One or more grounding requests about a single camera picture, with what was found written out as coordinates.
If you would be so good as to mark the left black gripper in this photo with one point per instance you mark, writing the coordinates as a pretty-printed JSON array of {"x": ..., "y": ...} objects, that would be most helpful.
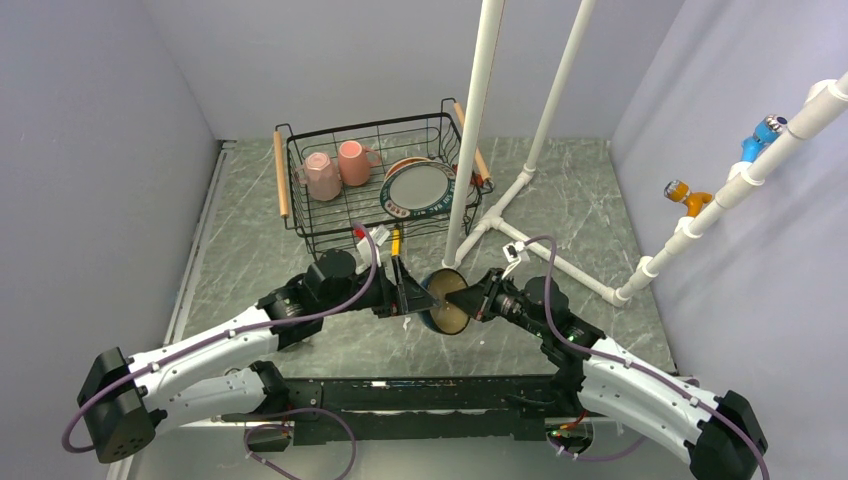
[{"x": 410, "y": 295}]

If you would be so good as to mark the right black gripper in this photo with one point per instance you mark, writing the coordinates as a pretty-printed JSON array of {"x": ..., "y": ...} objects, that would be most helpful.
[{"x": 474, "y": 300}]

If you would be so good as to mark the dark bowl cream inside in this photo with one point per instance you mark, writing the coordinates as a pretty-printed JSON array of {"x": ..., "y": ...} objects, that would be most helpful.
[{"x": 445, "y": 318}]

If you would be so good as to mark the green rimmed white plate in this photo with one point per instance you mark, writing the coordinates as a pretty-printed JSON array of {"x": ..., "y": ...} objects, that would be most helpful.
[{"x": 419, "y": 190}]

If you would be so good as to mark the orange plate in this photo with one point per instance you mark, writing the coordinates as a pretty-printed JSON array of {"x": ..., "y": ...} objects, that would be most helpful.
[{"x": 404, "y": 162}]

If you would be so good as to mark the pink mug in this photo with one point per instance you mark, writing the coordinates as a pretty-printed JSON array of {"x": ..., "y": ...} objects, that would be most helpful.
[
  {"x": 355, "y": 162},
  {"x": 320, "y": 175}
]

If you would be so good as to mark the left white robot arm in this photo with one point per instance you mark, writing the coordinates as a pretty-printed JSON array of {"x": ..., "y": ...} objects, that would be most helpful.
[{"x": 126, "y": 401}]

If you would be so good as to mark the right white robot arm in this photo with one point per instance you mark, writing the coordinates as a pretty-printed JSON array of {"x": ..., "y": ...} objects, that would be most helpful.
[{"x": 718, "y": 436}]

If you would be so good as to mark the orange tap on pipe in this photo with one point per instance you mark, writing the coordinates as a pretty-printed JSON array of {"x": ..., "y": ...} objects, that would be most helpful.
[{"x": 678, "y": 191}]

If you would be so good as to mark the blue tap on pipe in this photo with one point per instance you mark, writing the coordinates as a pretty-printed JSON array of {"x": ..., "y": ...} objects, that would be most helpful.
[{"x": 764, "y": 134}]

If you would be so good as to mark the yellow handled utensil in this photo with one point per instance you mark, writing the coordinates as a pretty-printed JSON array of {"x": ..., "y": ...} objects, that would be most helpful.
[{"x": 396, "y": 240}]

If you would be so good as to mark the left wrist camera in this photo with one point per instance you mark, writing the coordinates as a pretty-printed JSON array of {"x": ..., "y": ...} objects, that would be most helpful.
[{"x": 369, "y": 250}]

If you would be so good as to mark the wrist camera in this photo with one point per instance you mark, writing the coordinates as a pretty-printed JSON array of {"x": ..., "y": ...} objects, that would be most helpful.
[
  {"x": 515, "y": 254},
  {"x": 369, "y": 250}
]

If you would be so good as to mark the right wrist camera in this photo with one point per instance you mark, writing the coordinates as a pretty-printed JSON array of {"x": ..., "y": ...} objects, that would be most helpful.
[{"x": 515, "y": 254}]

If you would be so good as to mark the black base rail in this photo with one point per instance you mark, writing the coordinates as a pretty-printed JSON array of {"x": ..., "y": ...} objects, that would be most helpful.
[{"x": 517, "y": 407}]

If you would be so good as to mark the red handled scissors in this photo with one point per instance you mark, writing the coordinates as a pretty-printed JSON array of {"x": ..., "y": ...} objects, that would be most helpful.
[{"x": 476, "y": 179}]

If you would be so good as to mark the black wire dish rack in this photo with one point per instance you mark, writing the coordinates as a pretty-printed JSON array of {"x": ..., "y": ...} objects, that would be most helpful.
[{"x": 329, "y": 225}]

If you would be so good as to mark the white pvc pipe frame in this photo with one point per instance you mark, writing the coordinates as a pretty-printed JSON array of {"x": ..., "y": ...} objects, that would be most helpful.
[{"x": 825, "y": 102}]

